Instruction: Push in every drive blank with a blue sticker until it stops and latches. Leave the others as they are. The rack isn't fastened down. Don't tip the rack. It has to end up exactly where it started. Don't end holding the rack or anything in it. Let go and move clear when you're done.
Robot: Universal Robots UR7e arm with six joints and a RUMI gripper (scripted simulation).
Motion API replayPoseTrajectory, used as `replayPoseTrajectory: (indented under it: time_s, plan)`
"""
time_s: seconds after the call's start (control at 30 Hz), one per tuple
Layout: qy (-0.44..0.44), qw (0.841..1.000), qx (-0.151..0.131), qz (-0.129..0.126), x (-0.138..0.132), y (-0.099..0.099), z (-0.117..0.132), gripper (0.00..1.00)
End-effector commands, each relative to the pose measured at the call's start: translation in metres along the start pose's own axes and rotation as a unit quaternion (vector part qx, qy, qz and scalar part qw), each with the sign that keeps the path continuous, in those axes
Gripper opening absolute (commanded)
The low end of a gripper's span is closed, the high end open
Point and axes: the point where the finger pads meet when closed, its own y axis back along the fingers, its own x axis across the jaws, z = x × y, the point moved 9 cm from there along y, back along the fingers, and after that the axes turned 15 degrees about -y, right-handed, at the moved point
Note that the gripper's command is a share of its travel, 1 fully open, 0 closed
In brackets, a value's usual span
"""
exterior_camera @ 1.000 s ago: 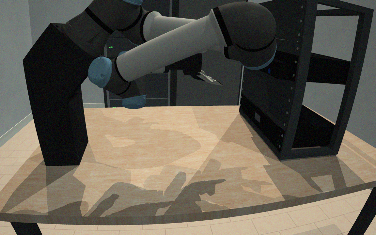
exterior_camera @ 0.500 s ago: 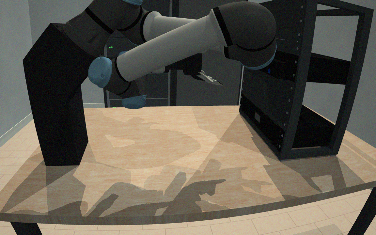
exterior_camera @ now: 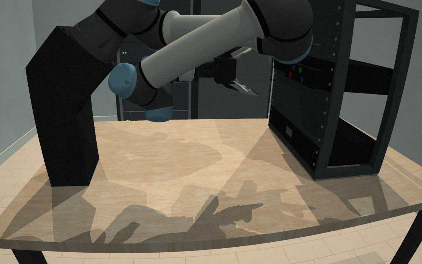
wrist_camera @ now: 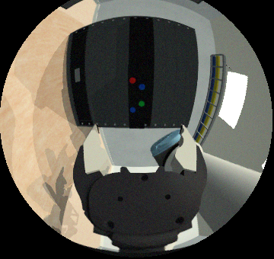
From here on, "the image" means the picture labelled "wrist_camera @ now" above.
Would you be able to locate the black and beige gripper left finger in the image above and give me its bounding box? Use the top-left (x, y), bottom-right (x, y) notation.
top-left (73, 124), bottom-right (111, 211)

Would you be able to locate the black server rack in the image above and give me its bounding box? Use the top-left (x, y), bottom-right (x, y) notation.
top-left (67, 16), bottom-right (199, 129)

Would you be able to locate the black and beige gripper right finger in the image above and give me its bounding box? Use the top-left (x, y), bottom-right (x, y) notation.
top-left (170, 125), bottom-right (207, 207)

